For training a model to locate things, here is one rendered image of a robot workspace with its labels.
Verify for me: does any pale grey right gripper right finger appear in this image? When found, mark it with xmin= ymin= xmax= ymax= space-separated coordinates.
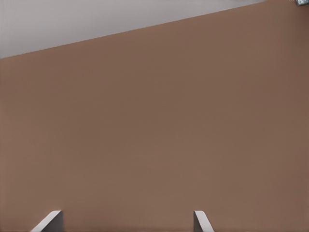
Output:
xmin=193 ymin=210 xmax=215 ymax=232

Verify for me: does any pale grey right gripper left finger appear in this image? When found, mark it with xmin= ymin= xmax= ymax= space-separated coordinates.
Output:
xmin=30 ymin=210 xmax=64 ymax=232

